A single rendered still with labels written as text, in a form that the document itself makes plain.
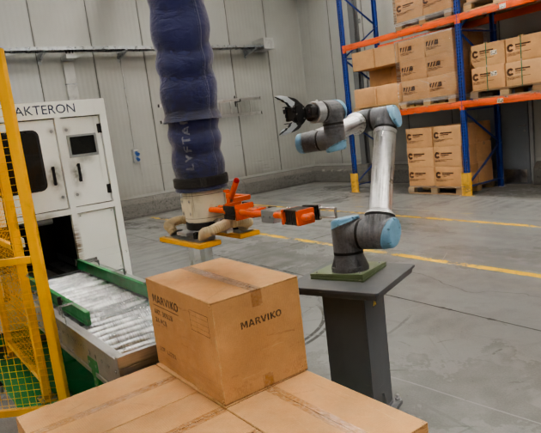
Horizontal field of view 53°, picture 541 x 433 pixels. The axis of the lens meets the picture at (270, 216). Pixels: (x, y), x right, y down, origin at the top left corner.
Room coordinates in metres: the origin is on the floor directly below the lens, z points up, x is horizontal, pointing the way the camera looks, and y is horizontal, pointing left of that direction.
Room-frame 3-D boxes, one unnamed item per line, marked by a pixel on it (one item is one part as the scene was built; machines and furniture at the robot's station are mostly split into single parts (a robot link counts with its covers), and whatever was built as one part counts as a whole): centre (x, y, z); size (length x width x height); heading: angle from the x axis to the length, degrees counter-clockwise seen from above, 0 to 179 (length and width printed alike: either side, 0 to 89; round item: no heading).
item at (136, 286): (3.90, 1.17, 0.60); 1.60 x 0.10 x 0.09; 36
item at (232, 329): (2.23, 0.26, 0.74); 0.60 x 0.40 x 0.40; 35
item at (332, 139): (2.36, -0.31, 1.46); 0.12 x 0.09 x 0.12; 54
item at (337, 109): (2.35, -0.31, 1.57); 0.12 x 0.09 x 0.10; 127
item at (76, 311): (3.59, 1.60, 0.60); 1.60 x 0.10 x 0.09; 36
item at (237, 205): (2.04, 0.12, 1.24); 0.10 x 0.08 x 0.06; 127
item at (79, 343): (3.27, 1.44, 0.50); 2.31 x 0.05 x 0.19; 36
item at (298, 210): (1.75, -0.09, 1.24); 0.08 x 0.07 x 0.05; 37
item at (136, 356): (2.52, 0.48, 0.58); 0.70 x 0.03 x 0.06; 126
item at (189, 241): (2.18, 0.34, 1.14); 0.34 x 0.10 x 0.05; 37
